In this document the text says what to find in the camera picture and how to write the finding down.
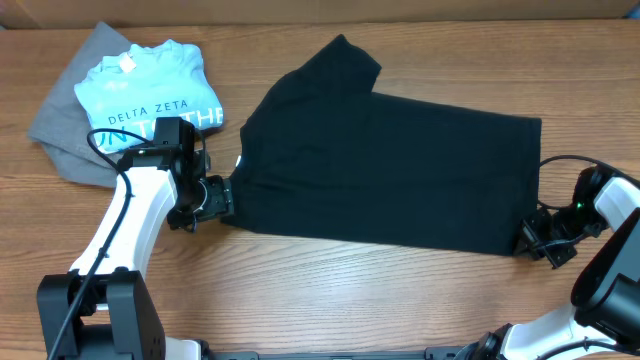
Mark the black t-shirt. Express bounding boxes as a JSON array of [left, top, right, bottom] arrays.
[[226, 36, 542, 256]]

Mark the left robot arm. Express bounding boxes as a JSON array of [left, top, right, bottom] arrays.
[[37, 145, 233, 360]]

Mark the folded grey t-shirt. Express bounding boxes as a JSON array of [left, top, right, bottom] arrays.
[[28, 22, 131, 188]]

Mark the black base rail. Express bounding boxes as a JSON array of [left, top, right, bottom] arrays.
[[202, 344, 476, 360]]

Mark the folded light blue t-shirt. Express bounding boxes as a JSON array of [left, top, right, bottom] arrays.
[[74, 39, 224, 154]]

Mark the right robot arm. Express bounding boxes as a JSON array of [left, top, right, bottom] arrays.
[[455, 161, 639, 359]]

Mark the brown cardboard backboard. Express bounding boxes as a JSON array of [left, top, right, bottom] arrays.
[[1, 0, 636, 29]]

